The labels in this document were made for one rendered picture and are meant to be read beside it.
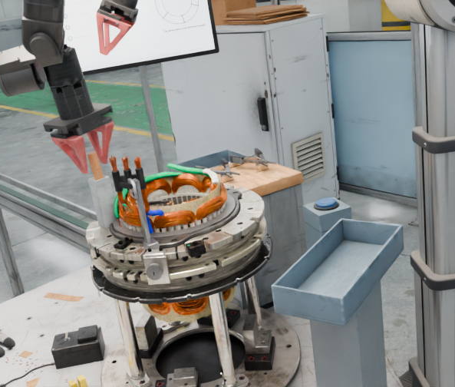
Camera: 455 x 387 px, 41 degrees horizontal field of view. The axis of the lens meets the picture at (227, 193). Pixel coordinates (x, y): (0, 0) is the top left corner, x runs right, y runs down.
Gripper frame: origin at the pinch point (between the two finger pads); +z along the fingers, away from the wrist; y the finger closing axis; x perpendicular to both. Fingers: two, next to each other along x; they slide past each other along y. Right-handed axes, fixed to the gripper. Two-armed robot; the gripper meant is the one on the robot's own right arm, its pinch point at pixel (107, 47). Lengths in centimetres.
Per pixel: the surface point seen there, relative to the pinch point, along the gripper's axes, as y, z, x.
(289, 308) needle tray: 52, 17, 39
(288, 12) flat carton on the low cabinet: -215, -21, 66
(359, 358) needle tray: 50, 23, 53
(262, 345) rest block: 31, 36, 45
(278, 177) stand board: 4.4, 11.9, 42.2
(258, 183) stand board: 5.9, 14.1, 38.3
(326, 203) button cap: 18, 10, 50
